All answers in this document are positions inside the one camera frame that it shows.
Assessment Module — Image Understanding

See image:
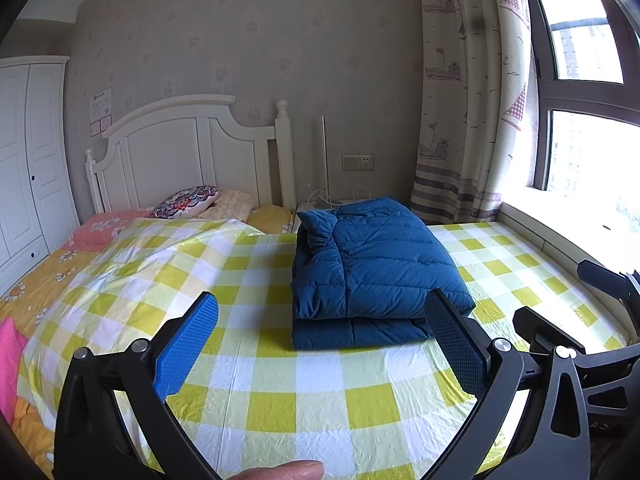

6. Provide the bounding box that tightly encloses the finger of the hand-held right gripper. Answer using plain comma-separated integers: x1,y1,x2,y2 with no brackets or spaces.
577,259,640,312
513,307,586,359

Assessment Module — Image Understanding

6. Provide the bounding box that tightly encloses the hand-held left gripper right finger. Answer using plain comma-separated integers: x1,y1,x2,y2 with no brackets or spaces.
424,290,591,480

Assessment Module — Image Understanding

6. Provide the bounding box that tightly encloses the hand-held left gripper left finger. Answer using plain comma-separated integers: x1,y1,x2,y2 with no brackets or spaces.
54,291,221,480

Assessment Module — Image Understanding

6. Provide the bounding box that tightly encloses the blue quilted jacket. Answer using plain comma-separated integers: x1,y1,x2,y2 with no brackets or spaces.
291,196,476,352

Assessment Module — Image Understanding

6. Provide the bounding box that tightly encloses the person's left hand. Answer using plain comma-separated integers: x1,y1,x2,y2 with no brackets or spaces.
239,461,325,480

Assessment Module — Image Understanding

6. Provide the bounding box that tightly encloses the white window sill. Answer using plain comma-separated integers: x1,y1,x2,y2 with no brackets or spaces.
497,200,640,281

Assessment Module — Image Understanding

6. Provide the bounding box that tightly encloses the yellow checked bed sheet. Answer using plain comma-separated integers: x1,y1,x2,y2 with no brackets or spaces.
17,217,631,480

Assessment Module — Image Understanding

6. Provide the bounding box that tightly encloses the pink floral pillow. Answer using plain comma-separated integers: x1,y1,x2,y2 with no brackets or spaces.
65,208,156,251

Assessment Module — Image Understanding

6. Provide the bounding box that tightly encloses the patterned round-print pillow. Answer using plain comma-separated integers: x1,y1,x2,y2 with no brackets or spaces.
151,185,221,219

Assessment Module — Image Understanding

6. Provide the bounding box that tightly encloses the cream pillow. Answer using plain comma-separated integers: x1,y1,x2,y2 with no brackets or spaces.
200,189,256,221

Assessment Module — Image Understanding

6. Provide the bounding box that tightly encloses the yellow pillow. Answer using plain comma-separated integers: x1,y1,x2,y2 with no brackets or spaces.
247,204,296,234

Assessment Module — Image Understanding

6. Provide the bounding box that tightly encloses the orange floral bed sheet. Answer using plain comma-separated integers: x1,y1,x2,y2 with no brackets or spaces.
0,245,101,476

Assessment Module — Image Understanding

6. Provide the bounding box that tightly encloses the bright pink cushion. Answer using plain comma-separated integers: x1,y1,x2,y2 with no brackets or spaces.
0,317,28,423

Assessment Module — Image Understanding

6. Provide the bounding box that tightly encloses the white bed headboard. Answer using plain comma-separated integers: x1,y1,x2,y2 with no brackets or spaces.
85,94,296,213

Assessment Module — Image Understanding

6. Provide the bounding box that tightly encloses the dark framed window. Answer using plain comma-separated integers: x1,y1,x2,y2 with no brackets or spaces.
520,0,640,241

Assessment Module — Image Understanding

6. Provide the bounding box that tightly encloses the sailboat print curtain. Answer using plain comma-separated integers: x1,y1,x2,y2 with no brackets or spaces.
411,0,541,225

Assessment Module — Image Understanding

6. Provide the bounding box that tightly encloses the white lamp pole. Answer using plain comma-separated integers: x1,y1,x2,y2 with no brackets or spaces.
320,116,331,206

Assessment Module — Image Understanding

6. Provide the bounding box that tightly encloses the white wardrobe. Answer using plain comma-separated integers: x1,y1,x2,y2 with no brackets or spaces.
0,55,81,271

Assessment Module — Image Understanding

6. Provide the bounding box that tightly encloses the white cable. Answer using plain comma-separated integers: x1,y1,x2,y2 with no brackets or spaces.
305,187,371,208

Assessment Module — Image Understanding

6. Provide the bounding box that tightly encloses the paper wall notice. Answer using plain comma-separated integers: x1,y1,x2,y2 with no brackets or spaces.
89,89,113,137

